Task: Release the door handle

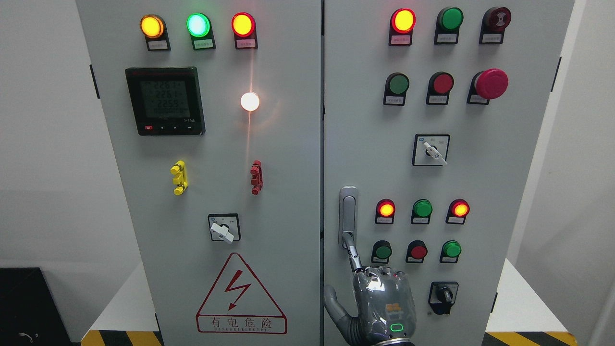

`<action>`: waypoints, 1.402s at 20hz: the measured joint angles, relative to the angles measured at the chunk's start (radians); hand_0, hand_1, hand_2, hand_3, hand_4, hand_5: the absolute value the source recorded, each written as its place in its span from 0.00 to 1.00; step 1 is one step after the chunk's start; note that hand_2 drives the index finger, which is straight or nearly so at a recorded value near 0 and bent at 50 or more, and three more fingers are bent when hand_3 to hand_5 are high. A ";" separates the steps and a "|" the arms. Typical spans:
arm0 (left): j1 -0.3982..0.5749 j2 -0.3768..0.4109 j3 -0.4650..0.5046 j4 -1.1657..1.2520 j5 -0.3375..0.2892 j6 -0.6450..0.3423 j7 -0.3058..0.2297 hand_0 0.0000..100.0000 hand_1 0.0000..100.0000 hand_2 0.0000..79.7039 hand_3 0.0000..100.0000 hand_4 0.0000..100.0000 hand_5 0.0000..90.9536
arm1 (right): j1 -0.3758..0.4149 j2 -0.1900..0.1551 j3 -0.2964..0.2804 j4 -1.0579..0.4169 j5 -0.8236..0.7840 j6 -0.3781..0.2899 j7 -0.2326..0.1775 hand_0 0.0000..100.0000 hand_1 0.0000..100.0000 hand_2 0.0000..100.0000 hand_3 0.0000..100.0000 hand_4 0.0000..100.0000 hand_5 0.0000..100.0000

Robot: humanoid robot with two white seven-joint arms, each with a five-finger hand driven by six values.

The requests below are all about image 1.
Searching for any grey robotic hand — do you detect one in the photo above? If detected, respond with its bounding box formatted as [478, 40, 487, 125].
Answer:
[323, 232, 417, 346]

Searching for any silver door handle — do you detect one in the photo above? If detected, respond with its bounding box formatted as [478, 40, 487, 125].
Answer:
[338, 186, 358, 249]

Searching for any right grey cabinet door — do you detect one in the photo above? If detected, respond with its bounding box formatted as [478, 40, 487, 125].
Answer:
[324, 0, 575, 346]

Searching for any grey cabinet door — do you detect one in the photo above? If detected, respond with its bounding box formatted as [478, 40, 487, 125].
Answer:
[77, 0, 322, 346]
[324, 0, 575, 346]

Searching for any left grey cabinet door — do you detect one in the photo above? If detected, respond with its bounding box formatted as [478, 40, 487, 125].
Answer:
[77, 0, 322, 346]

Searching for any red indicator light left door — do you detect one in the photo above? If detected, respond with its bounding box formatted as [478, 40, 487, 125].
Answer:
[231, 12, 258, 49]

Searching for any green push button lower left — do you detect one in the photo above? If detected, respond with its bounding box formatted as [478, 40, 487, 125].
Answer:
[371, 239, 393, 264]

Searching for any green push button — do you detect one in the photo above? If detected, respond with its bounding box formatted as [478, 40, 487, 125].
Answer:
[383, 72, 409, 107]
[371, 239, 393, 264]

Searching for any red push button lower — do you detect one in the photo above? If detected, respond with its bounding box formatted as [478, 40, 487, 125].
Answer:
[406, 239, 428, 263]

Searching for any red push button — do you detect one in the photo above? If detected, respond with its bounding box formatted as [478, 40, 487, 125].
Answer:
[406, 239, 428, 263]
[426, 72, 454, 105]

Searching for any green light bottom right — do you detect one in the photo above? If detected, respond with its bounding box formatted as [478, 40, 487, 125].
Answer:
[439, 239, 462, 263]

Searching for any red lit light lower left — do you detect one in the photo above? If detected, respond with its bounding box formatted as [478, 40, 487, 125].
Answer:
[375, 199, 395, 225]

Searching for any red lit light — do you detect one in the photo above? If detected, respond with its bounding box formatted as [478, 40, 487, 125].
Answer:
[446, 198, 470, 225]
[375, 199, 395, 225]

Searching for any green light lower middle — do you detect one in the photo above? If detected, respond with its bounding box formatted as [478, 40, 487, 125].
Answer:
[411, 199, 433, 225]

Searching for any red lit light lower right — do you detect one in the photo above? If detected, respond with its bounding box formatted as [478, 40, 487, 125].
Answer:
[446, 198, 470, 225]

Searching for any red electric hazard sticker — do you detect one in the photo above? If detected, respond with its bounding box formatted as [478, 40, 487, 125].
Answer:
[196, 252, 286, 334]

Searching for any red terminal connector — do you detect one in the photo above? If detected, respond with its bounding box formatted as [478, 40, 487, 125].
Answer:
[250, 160, 263, 195]

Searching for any green push button upper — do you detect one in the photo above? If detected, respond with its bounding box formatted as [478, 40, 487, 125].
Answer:
[383, 72, 409, 107]

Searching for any red push button upper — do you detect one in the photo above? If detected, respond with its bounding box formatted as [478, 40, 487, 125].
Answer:
[426, 72, 454, 105]

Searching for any yellow terminal connector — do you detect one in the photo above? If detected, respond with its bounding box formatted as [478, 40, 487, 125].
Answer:
[170, 160, 188, 196]

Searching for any white lit indicator light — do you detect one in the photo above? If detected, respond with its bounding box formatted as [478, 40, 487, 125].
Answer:
[240, 91, 260, 112]

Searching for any red emergency stop button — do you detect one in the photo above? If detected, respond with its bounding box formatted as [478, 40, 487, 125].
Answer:
[467, 68, 509, 105]

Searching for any red indicator light right top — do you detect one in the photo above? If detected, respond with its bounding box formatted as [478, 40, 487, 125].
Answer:
[388, 7, 417, 46]

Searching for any green indicator light right top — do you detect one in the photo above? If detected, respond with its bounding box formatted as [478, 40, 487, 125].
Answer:
[433, 7, 464, 45]

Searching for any black digital power meter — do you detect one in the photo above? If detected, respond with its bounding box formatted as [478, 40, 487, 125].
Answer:
[125, 66, 206, 136]

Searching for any dark red buzzer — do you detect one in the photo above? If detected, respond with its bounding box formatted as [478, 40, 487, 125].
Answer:
[479, 7, 512, 45]

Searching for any green lit indicator light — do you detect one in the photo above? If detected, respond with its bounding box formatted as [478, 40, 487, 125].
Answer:
[186, 12, 216, 50]

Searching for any black box lower left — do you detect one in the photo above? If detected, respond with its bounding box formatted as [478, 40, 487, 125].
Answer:
[0, 268, 71, 346]

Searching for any yellow indicator light top left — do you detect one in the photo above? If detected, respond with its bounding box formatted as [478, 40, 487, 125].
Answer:
[140, 14, 171, 51]

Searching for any black knob selector switch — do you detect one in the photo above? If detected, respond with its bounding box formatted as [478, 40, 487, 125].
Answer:
[428, 281, 459, 315]

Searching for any upper right selector switch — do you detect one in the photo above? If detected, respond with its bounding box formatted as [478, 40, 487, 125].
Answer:
[412, 134, 450, 166]

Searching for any left door selector switch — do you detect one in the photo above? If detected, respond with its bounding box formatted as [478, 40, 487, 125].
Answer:
[207, 213, 241, 244]

